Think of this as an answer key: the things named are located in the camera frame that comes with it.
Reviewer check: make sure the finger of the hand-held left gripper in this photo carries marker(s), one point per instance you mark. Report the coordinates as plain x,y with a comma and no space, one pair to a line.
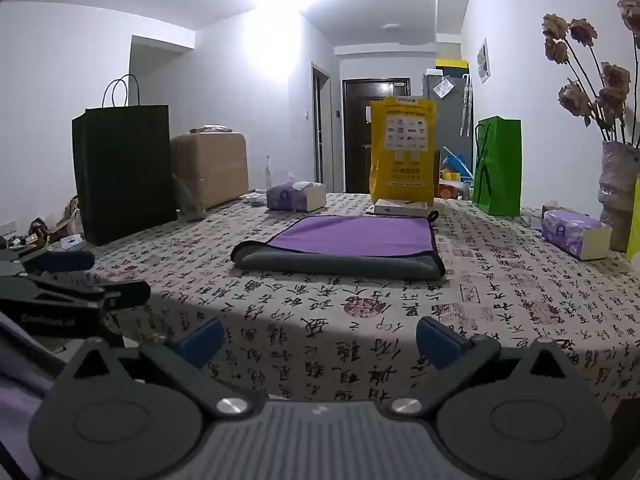
120,294
60,262

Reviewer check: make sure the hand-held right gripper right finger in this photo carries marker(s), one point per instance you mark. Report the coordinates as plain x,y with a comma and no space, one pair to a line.
436,340

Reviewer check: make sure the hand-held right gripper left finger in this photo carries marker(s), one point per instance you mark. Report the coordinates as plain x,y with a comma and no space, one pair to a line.
202,336

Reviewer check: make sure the purple and grey towel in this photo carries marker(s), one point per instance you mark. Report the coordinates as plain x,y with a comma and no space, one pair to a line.
350,242

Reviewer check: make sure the calligraphy print tablecloth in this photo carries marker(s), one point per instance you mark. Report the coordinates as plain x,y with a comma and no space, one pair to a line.
400,310

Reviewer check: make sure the black paper bag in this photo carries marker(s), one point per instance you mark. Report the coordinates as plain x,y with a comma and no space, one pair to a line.
125,175

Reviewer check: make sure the clear plastic bag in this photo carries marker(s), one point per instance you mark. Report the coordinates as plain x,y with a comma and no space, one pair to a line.
189,200

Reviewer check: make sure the white flat box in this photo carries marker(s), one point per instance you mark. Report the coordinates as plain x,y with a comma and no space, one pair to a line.
400,207

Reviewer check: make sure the brown cardboard box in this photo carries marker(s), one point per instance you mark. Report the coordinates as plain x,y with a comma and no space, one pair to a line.
212,167

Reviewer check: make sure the purple tissue pack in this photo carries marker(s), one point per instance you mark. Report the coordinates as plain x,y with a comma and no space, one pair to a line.
295,196
575,232

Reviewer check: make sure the blue plastic bag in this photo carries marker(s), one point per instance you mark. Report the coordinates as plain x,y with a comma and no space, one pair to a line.
457,162

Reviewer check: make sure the green paper bag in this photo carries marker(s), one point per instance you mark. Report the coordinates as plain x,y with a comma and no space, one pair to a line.
497,165

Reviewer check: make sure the yellow plastic bag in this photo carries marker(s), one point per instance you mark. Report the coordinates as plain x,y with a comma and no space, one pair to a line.
402,152

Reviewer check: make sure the dark wooden door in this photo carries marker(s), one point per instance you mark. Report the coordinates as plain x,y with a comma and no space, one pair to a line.
356,135

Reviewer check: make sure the grey refrigerator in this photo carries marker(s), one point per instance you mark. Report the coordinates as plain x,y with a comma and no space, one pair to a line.
450,115

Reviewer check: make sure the wrapped flower vase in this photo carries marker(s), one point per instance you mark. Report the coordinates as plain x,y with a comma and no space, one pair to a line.
619,195

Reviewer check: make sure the dried rose bouquet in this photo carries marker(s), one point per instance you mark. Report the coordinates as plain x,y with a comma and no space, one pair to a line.
595,70

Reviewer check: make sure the wall picture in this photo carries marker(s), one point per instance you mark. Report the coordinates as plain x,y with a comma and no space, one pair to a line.
483,60

